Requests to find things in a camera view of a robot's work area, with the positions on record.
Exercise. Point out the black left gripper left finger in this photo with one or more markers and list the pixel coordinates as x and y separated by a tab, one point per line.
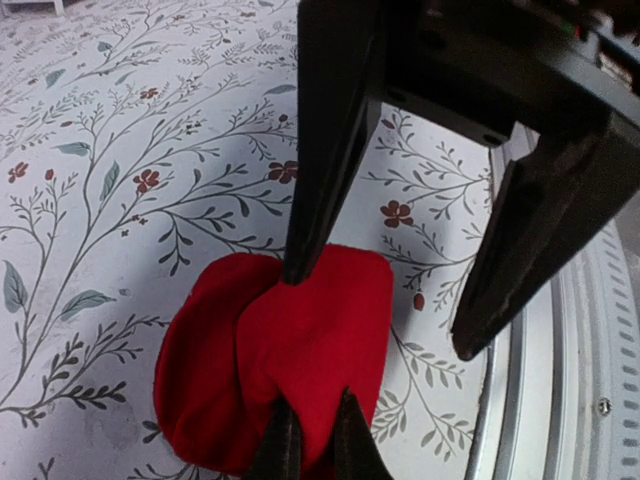
279	457

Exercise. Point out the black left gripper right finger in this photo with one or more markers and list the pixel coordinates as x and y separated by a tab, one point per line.
356	456

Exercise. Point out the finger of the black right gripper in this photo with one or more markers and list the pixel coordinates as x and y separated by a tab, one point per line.
341	47
550	204

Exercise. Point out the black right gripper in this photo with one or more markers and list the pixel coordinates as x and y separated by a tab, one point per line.
478	68

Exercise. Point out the red sock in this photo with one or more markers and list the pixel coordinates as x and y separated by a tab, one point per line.
244	339

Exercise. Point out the white metal shelf rack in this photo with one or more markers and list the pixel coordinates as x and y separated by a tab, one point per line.
10	5

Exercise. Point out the aluminium table edge rail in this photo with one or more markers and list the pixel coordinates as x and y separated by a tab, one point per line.
560	396

